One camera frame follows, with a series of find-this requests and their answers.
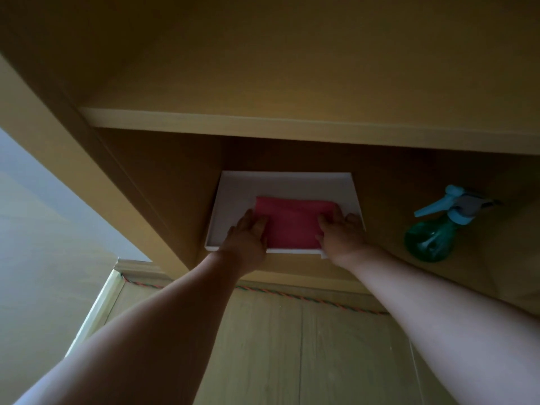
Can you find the person's right hand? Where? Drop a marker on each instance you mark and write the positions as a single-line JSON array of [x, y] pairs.
[[344, 240]]

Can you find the person's left hand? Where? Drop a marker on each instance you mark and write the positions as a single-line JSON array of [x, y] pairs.
[[246, 243]]

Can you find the person's left fingers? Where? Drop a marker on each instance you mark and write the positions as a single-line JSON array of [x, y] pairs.
[[254, 220]]

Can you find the person's right fingers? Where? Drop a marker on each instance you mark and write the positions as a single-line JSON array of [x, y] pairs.
[[335, 219]]

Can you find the pink cloth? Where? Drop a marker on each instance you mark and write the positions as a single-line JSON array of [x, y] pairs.
[[291, 223]]

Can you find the person's right forearm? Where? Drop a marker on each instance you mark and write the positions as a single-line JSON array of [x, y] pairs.
[[443, 320]]

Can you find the person's left forearm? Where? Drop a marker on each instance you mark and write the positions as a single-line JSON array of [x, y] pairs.
[[143, 328]]

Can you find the white shallow tray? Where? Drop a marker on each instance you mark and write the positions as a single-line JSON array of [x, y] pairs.
[[249, 193]]

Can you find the green spray bottle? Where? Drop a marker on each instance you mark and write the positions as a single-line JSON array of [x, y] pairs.
[[436, 231]]

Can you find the wooden shelf cabinet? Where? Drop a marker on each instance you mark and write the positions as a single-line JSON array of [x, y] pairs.
[[295, 101]]

